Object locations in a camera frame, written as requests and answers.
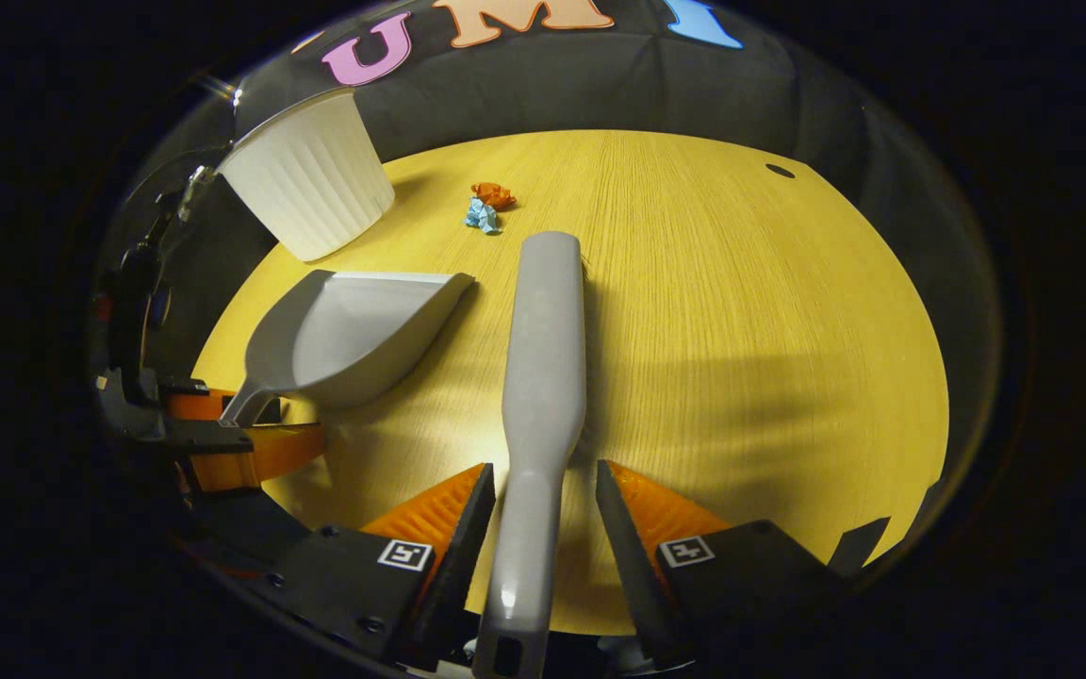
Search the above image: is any wooden desktop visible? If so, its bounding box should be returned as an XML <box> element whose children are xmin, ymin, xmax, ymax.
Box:
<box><xmin>192</xmin><ymin>129</ymin><xmax>951</xmax><ymax>638</ymax></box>

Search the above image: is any small grey dustpan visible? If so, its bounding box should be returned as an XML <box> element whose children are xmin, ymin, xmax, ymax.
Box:
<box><xmin>219</xmin><ymin>270</ymin><xmax>476</xmax><ymax>427</ymax></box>

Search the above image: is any white plastic garbage bin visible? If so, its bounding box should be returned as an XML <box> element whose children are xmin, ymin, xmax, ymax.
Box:
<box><xmin>216</xmin><ymin>90</ymin><xmax>396</xmax><ymax>263</ymax></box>

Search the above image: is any small grey broom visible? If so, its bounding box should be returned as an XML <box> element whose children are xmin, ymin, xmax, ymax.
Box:
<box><xmin>470</xmin><ymin>230</ymin><xmax>593</xmax><ymax>679</ymax></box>

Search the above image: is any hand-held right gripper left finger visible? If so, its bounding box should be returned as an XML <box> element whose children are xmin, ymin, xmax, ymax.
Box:
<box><xmin>260</xmin><ymin>462</ymin><xmax>497</xmax><ymax>672</ymax></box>

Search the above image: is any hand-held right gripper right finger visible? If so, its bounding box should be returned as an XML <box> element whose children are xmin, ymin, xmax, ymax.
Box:
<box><xmin>596</xmin><ymin>459</ymin><xmax>893</xmax><ymax>667</ymax></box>

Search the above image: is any black backdrop cloth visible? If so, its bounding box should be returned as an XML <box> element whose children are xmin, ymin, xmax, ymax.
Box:
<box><xmin>95</xmin><ymin>0</ymin><xmax>1006</xmax><ymax>567</ymax></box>

